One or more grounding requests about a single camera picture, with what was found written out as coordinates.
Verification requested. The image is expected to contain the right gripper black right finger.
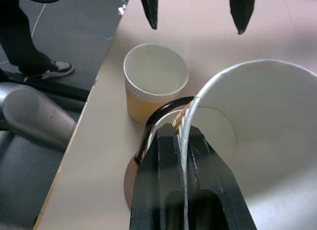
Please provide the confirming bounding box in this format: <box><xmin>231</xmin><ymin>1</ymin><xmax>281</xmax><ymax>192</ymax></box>
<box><xmin>187</xmin><ymin>125</ymin><xmax>257</xmax><ymax>230</ymax></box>

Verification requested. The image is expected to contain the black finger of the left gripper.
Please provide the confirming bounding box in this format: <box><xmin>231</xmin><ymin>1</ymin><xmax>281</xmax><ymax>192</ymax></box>
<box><xmin>138</xmin><ymin>0</ymin><xmax>159</xmax><ymax>31</ymax></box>
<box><xmin>229</xmin><ymin>0</ymin><xmax>259</xmax><ymax>35</ymax></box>

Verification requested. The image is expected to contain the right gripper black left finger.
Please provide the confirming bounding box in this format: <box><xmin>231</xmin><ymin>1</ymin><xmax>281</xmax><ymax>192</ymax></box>
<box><xmin>130</xmin><ymin>122</ymin><xmax>186</xmax><ymax>230</ymax></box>

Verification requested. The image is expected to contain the white paper cup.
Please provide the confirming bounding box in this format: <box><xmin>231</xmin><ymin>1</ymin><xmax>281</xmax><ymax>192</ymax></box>
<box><xmin>172</xmin><ymin>58</ymin><xmax>317</xmax><ymax>230</ymax></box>

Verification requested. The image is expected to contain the ribbed yellow paper cup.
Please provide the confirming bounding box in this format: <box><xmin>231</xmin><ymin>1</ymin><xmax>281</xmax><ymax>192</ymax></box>
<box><xmin>123</xmin><ymin>43</ymin><xmax>190</xmax><ymax>124</ymax></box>

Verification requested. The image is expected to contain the grey and white sneaker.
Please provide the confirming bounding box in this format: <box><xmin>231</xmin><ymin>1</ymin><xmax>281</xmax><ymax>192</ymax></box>
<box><xmin>23</xmin><ymin>60</ymin><xmax>75</xmax><ymax>83</ymax></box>

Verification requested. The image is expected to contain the person's leg in black trousers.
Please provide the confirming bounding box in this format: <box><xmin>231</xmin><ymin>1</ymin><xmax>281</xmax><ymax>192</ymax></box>
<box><xmin>0</xmin><ymin>0</ymin><xmax>54</xmax><ymax>75</ymax></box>

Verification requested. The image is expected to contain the silver robot body part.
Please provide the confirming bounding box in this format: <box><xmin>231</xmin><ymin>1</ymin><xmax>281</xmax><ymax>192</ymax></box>
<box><xmin>0</xmin><ymin>82</ymin><xmax>77</xmax><ymax>152</ymax></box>

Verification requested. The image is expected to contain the black floor rail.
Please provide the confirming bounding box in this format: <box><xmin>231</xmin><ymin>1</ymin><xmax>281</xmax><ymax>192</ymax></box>
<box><xmin>0</xmin><ymin>67</ymin><xmax>91</xmax><ymax>103</ymax></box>

